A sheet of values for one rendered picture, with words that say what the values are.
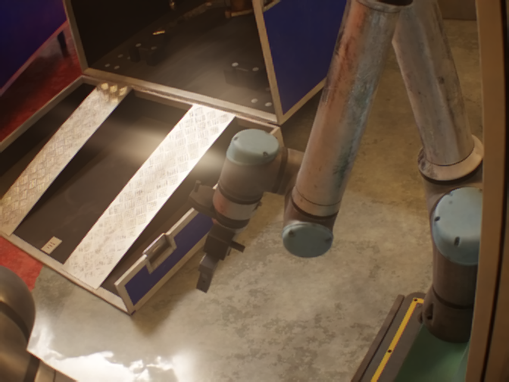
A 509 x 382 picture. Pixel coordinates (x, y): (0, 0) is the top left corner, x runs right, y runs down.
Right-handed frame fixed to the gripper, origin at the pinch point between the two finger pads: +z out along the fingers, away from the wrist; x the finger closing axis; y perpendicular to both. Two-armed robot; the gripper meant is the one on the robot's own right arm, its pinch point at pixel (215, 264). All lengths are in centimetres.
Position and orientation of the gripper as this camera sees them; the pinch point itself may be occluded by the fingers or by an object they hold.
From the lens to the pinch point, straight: 171.4
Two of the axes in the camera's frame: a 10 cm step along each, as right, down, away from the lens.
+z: -2.4, 7.5, 6.2
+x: 3.4, -5.3, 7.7
